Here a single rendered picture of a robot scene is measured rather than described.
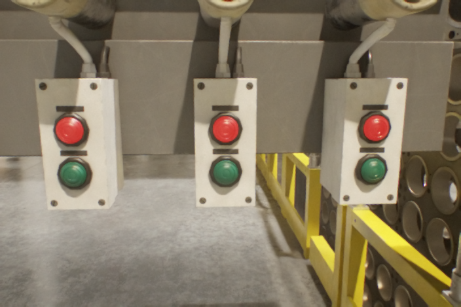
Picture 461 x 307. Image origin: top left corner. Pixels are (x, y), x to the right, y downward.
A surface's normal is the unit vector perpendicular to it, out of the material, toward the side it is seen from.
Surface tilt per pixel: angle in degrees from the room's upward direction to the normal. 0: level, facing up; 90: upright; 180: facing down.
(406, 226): 53
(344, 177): 90
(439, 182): 97
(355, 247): 90
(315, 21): 90
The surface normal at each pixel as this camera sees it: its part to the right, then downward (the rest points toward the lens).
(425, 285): -1.00, 0.01
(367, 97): 0.05, 0.20
